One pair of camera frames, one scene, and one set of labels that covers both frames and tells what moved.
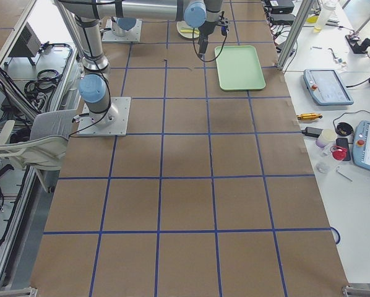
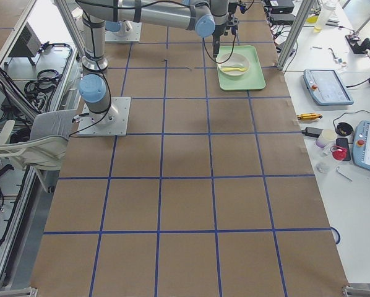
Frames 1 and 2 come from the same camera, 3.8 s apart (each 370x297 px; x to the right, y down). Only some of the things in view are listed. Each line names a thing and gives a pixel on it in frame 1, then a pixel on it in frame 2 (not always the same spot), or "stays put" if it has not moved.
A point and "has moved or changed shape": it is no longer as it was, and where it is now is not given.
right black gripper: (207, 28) to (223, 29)
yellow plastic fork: (190, 31) has moved or changed shape
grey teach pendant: (326, 87) stays put
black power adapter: (312, 132) stays put
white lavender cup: (326, 137) stays put
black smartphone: (344, 142) stays put
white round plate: (187, 31) to (232, 65)
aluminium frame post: (294, 33) stays put
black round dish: (343, 129) stays put
